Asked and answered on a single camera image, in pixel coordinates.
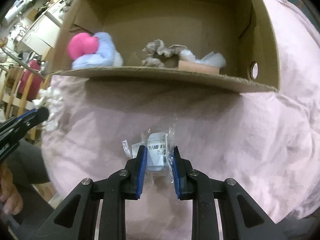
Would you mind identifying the wooden railing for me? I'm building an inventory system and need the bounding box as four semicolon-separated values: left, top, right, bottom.
0;37;51;140

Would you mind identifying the pink and tan toy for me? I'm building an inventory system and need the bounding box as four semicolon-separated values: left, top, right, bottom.
67;33;99;61

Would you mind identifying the white kitchen cabinet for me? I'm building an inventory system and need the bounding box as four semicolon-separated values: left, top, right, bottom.
15;15;60;55

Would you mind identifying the red suitcase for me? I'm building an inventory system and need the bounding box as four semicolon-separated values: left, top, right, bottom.
17;59;45;102

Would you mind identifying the beige lace scrunchie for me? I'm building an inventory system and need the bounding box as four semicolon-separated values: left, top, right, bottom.
142;39;188;68

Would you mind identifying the brown cardboard box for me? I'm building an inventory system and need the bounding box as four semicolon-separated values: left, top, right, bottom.
51;0;280;93

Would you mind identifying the clear plastic labelled packet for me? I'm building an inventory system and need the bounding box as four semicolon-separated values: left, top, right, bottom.
121;126;175;185

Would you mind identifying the pink bed duvet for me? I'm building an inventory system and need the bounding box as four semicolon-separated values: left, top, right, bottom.
41;0;319;239

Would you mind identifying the white cloth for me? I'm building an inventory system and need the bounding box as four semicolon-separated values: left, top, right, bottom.
179;49;227;69

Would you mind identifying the light blue fluffy cloth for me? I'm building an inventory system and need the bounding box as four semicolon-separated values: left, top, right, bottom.
72;32;123;70

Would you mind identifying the person's left hand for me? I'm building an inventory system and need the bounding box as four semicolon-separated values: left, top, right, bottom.
1;163;23;215

